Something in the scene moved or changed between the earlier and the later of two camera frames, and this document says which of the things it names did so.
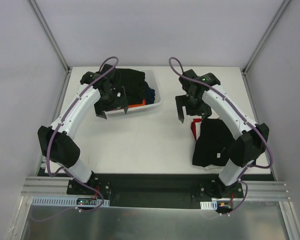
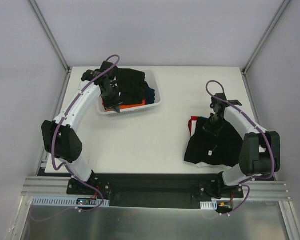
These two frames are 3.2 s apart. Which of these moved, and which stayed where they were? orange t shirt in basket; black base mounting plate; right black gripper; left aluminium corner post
Moved: right black gripper
Stayed: orange t shirt in basket; left aluminium corner post; black base mounting plate
